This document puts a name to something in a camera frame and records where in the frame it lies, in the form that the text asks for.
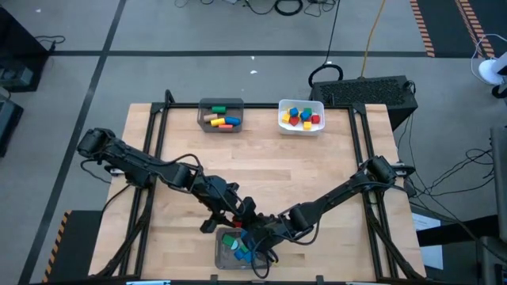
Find white plastic bin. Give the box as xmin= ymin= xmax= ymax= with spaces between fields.
xmin=277 ymin=98 xmax=326 ymax=137

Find grey box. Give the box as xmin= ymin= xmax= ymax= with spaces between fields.
xmin=0 ymin=66 xmax=35 ymax=89

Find white round stand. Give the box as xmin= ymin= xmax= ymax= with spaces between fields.
xmin=477 ymin=51 xmax=507 ymax=86

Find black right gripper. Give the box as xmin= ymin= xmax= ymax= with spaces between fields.
xmin=249 ymin=215 xmax=290 ymax=264

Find black mat orange striped edges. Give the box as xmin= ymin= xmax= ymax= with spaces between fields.
xmin=409 ymin=0 xmax=497 ymax=59

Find black cable with coil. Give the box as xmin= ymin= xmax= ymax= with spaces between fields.
xmin=307 ymin=0 xmax=345 ymax=89

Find white paper sheet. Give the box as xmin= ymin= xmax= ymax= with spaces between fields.
xmin=410 ymin=212 xmax=444 ymax=271

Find black cabinet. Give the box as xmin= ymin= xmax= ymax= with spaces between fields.
xmin=0 ymin=6 xmax=51 ymax=94

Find grey panel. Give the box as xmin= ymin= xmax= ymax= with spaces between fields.
xmin=490 ymin=125 xmax=507 ymax=243

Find black metal table frame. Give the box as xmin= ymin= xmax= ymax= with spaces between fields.
xmin=89 ymin=89 xmax=427 ymax=280

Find grey equipment base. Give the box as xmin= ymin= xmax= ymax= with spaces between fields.
xmin=476 ymin=235 xmax=507 ymax=285

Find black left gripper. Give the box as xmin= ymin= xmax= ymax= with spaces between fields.
xmin=200 ymin=176 xmax=257 ymax=234

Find black mat yellow striped edge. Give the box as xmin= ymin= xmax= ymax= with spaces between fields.
xmin=41 ymin=209 xmax=105 ymax=284

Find black floor beam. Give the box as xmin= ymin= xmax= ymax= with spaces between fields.
xmin=415 ymin=215 xmax=501 ymax=247

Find dark grey plastic tray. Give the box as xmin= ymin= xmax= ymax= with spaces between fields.
xmin=196 ymin=97 xmax=245 ymax=134

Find long yellow floor cable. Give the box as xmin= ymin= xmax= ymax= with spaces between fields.
xmin=359 ymin=0 xmax=387 ymax=78

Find black box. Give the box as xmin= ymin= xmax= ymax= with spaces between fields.
xmin=0 ymin=93 xmax=25 ymax=158

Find black keyboard case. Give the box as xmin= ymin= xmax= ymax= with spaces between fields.
xmin=308 ymin=74 xmax=420 ymax=131

